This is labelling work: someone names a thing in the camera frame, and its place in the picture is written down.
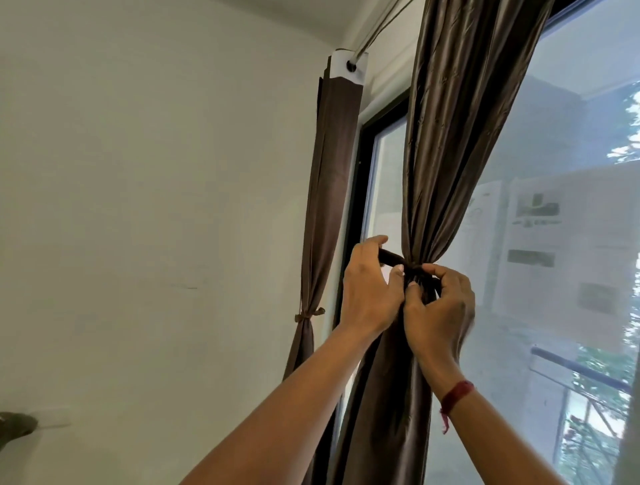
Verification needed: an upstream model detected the person's right forearm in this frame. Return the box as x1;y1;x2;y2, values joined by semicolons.
419;361;593;485

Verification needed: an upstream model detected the matte brown curtain white header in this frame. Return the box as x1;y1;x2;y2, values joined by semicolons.
281;49;369;485

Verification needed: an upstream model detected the shiny brown curtain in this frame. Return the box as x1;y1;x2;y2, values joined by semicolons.
326;0;557;485

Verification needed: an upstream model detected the red thread wristband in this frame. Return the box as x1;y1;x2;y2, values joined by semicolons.
439;380;475;435

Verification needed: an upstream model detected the blue metal railing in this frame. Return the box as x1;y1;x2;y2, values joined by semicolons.
529;346;634;396

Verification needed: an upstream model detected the large newspaper sheet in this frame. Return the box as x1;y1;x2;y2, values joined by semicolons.
492;162;640;351

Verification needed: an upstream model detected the person's left hand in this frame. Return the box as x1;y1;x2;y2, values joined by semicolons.
340;235;406;340

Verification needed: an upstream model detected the person's right hand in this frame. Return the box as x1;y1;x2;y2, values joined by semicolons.
402;264;476;383

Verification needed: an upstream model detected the dark brown curtain tieback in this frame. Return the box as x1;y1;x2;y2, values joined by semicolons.
377;248;442;303

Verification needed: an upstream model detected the person's left forearm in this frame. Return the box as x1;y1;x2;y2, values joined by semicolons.
179;320;387;485

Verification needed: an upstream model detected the dark green object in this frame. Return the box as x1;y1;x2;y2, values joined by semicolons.
0;412;39;441

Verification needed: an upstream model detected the metal curtain rod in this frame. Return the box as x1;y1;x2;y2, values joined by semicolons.
348;0;417;67

